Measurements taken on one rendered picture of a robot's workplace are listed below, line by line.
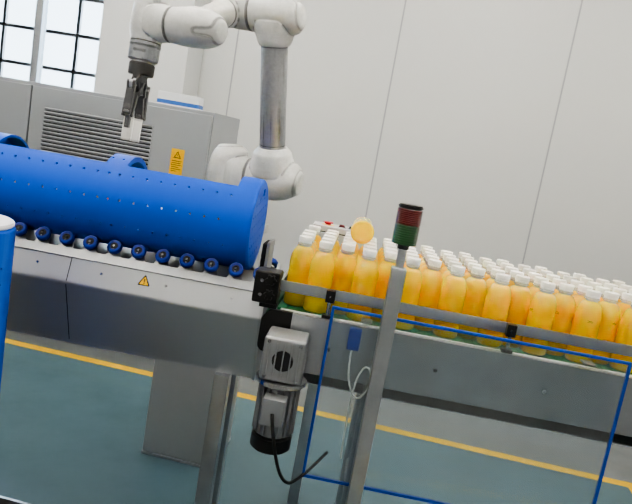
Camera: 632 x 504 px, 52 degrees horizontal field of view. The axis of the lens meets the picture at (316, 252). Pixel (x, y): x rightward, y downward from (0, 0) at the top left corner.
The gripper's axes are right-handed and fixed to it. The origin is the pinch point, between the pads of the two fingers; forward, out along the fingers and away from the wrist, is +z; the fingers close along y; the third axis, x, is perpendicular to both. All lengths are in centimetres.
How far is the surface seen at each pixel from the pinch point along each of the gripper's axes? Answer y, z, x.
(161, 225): 6.1, 25.3, 15.7
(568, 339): 13, 33, 134
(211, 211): 6.4, 18.4, 29.6
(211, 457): -2, 95, 41
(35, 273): 5, 47, -20
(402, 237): 32, 13, 83
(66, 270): 4.3, 44.6, -11.2
